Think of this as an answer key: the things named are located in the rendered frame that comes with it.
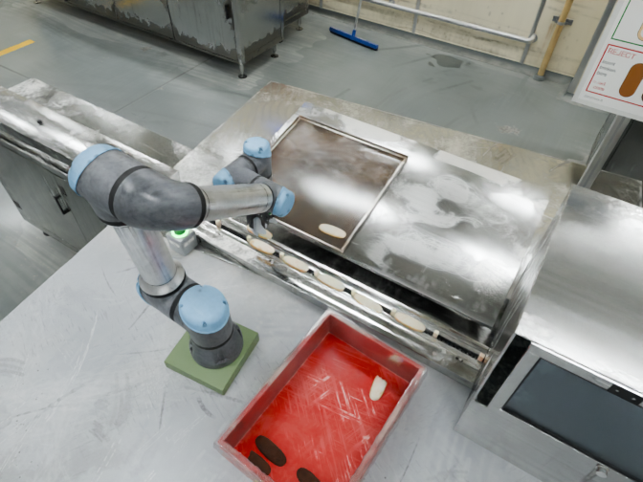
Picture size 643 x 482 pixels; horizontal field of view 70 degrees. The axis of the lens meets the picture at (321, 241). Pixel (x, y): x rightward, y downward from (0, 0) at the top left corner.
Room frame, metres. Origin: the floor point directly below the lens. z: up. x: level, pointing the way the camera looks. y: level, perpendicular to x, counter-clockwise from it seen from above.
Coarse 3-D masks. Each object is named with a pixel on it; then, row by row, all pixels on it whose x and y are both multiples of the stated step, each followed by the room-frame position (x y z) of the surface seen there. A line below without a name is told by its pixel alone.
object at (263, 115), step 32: (256, 96) 2.11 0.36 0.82; (288, 96) 2.12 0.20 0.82; (320, 96) 2.13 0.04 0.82; (224, 128) 1.81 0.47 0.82; (256, 128) 1.82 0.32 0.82; (384, 128) 1.87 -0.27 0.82; (416, 128) 1.88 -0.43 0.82; (448, 128) 1.89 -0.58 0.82; (192, 160) 1.57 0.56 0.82; (224, 160) 1.58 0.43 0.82; (480, 160) 1.66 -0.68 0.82; (512, 160) 1.66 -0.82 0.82; (544, 160) 1.67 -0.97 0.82; (608, 192) 1.47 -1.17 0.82; (640, 192) 1.48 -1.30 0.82; (544, 224) 1.27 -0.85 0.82; (224, 256) 1.04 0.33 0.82; (320, 256) 1.06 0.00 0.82; (384, 288) 0.93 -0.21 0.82; (512, 288) 0.96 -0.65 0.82; (448, 320) 0.82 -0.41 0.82
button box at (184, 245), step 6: (168, 234) 1.06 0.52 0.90; (192, 234) 1.08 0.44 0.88; (168, 240) 1.06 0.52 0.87; (174, 240) 1.05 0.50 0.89; (180, 240) 1.04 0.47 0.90; (186, 240) 1.05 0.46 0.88; (192, 240) 1.07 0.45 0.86; (198, 240) 1.09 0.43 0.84; (174, 246) 1.05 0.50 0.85; (180, 246) 1.03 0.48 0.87; (186, 246) 1.05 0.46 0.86; (192, 246) 1.07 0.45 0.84; (180, 252) 1.04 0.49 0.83; (186, 252) 1.04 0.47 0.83
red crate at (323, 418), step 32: (320, 352) 0.68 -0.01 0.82; (352, 352) 0.69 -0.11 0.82; (288, 384) 0.58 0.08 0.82; (320, 384) 0.58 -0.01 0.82; (352, 384) 0.59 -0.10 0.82; (288, 416) 0.49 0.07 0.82; (320, 416) 0.49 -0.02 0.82; (352, 416) 0.50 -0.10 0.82; (384, 416) 0.50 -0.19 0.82; (256, 448) 0.41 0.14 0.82; (288, 448) 0.41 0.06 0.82; (320, 448) 0.41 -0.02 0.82; (352, 448) 0.42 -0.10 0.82; (288, 480) 0.33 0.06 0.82; (320, 480) 0.34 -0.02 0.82
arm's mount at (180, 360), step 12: (240, 324) 0.74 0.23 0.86; (252, 336) 0.71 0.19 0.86; (180, 348) 0.66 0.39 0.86; (252, 348) 0.68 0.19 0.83; (168, 360) 0.62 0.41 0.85; (180, 360) 0.62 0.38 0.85; (192, 360) 0.63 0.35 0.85; (240, 360) 0.63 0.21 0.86; (180, 372) 0.60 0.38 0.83; (192, 372) 0.59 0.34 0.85; (204, 372) 0.59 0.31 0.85; (216, 372) 0.59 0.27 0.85; (228, 372) 0.59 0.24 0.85; (204, 384) 0.57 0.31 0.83; (216, 384) 0.56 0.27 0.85; (228, 384) 0.57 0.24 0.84
